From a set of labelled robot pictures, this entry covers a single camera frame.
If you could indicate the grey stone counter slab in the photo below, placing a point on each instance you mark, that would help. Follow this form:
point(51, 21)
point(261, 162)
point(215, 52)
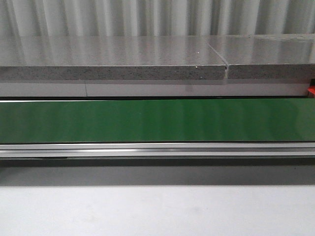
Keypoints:
point(91, 58)

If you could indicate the green conveyor belt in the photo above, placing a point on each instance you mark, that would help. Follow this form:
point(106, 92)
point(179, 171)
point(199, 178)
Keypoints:
point(173, 120)

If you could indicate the red plastic tray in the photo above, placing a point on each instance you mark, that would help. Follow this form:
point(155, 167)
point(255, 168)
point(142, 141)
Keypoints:
point(311, 92)

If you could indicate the white pleated curtain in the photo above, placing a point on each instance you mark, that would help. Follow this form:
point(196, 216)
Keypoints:
point(155, 17)

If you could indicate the aluminium conveyor side rail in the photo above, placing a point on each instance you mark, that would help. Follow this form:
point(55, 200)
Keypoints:
point(116, 151)

